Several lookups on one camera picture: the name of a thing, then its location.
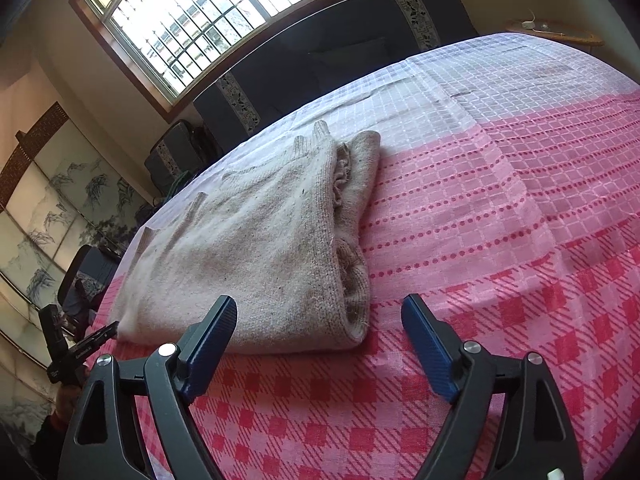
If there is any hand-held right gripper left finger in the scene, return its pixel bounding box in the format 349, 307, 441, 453
59, 295, 238, 480

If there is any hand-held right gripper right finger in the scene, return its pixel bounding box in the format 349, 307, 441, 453
401, 294, 585, 480

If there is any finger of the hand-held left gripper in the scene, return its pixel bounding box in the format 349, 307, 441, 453
80, 322, 121, 358

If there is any beige knit sweater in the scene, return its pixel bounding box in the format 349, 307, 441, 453
107, 121, 383, 356

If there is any person's left hand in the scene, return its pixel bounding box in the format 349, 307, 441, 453
54, 382, 85, 423

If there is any black chair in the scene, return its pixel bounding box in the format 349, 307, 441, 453
59, 245, 123, 333

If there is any landscape painted folding screen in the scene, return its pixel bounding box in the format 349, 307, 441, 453
0, 102, 151, 411

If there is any pink and lilac checked bedsheet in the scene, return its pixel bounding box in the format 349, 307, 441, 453
82, 32, 640, 480

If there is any dark cushioned armchair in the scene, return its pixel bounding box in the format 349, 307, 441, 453
145, 120, 223, 196

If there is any dark blue sofa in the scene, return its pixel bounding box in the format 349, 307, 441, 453
192, 0, 481, 136

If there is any barred window with wooden frame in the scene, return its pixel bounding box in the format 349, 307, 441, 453
70, 0, 441, 121

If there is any white plug with cord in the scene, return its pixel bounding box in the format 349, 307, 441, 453
520, 9, 551, 31

